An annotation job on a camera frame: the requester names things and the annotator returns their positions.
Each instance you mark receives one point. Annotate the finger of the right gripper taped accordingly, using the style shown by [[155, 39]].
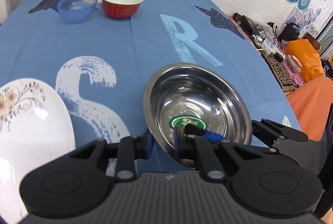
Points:
[[211, 137]]

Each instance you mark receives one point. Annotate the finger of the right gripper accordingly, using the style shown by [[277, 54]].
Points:
[[268, 132]]

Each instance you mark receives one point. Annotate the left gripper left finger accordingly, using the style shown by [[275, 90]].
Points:
[[131, 149]]

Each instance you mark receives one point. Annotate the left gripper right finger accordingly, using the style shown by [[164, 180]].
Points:
[[201, 152]]

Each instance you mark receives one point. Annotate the stainless steel bowl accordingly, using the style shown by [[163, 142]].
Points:
[[183, 93]]

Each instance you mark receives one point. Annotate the orange bag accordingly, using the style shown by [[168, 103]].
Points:
[[309, 58]]

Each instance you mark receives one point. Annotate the blue printed tablecloth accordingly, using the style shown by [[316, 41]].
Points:
[[100, 67]]

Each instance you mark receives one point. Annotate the white floral plate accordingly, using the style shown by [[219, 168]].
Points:
[[35, 128]]

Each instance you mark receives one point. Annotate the red ceramic bowl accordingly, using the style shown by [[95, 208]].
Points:
[[121, 9]]

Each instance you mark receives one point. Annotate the translucent blue plastic bowl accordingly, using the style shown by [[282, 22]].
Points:
[[76, 11]]

